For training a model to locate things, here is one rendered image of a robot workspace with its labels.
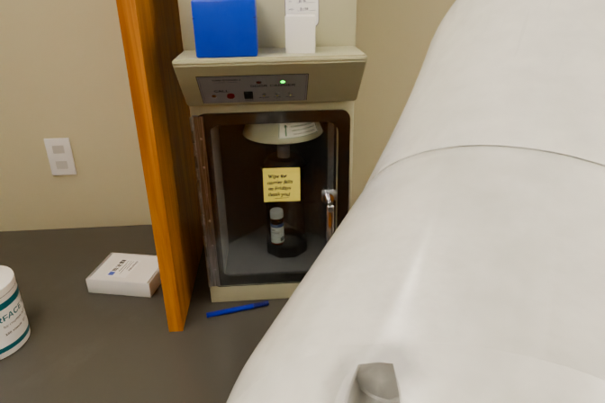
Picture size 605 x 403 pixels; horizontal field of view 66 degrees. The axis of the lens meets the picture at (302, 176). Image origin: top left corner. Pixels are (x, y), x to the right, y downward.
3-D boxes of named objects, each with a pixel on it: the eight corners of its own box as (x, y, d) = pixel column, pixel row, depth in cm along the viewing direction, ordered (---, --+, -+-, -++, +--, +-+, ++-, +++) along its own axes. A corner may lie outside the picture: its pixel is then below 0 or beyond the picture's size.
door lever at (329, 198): (333, 232, 102) (321, 232, 102) (333, 192, 98) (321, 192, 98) (337, 245, 97) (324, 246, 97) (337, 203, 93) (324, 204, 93)
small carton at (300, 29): (287, 49, 84) (286, 13, 82) (315, 49, 84) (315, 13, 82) (285, 53, 80) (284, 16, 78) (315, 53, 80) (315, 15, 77)
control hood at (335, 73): (187, 102, 90) (182, 49, 86) (355, 97, 92) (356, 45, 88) (177, 120, 79) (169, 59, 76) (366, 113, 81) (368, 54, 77)
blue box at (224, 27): (203, 49, 86) (198, -4, 82) (258, 48, 86) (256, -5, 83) (195, 58, 76) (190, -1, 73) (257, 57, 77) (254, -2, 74)
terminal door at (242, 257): (212, 285, 106) (194, 113, 91) (346, 278, 108) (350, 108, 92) (212, 287, 105) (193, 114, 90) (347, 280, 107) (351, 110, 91)
